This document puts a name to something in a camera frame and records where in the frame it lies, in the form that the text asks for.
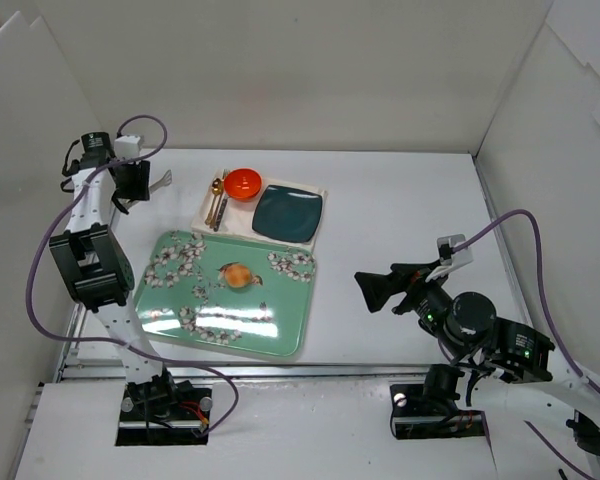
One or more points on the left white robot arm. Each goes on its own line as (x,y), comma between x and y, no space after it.
(93,265)

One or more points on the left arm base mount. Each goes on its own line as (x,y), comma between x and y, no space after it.
(175,415)

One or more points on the orange bowl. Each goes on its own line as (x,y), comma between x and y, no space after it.
(243,184)

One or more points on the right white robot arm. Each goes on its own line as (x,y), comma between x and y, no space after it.
(495,362)

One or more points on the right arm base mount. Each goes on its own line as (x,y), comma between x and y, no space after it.
(429,410)

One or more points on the gold spoon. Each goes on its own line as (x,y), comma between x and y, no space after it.
(217,189)

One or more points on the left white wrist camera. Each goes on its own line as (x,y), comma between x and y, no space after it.
(128,146)

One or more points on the dark handled knife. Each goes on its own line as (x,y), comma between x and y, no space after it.
(220,214)

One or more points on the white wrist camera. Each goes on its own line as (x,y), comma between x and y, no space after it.
(451,256)
(128,146)

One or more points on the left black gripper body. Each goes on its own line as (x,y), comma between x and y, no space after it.
(131,181)

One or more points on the dark teal square plate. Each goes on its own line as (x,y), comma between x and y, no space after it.
(287,214)

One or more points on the round bread bun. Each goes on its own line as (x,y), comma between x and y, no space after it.
(237,276)

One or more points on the silver metal tongs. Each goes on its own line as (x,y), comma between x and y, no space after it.
(164,181)

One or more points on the green floral tray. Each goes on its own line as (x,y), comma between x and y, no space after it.
(183,296)

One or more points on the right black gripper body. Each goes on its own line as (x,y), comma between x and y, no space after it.
(403,288)

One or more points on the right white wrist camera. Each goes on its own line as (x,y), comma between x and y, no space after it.
(451,256)

